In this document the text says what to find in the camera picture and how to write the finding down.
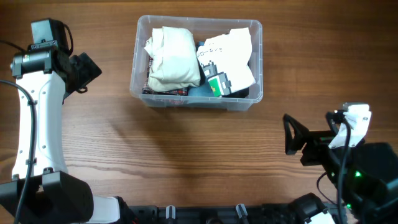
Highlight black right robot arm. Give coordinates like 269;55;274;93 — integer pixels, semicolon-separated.
283;111;397;223

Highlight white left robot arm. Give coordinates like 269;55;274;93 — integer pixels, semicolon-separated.
1;47;124;223

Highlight white printed t-shirt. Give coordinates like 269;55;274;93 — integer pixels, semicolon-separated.
197;27;255;97

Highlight black cloth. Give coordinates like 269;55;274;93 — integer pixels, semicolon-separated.
223;88;249;98

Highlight blue denim jeans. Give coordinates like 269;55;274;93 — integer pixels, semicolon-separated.
187;41;215;98

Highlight clear plastic storage container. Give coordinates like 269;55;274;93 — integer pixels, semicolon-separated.
129;15;264;111

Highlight red navy plaid shirt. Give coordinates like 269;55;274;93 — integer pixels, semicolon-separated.
142;57;188;96

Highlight cream cloth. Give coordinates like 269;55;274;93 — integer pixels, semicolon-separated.
144;26;201;92

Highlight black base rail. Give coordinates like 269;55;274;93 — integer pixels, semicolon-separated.
124;203;348;224

